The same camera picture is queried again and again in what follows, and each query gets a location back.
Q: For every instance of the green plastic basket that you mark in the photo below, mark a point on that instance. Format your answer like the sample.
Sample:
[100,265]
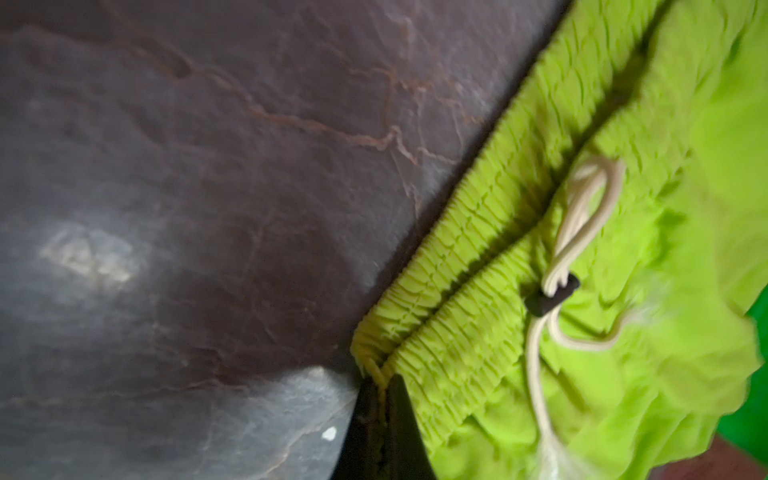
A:
[747,427]

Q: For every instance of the lime green shorts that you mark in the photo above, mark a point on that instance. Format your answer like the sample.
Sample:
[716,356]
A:
[579,311]

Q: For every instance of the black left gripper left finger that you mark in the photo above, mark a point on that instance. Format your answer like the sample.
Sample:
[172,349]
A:
[360,455]

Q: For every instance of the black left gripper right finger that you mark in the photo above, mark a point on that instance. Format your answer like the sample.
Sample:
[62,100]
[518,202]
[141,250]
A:
[405,451]

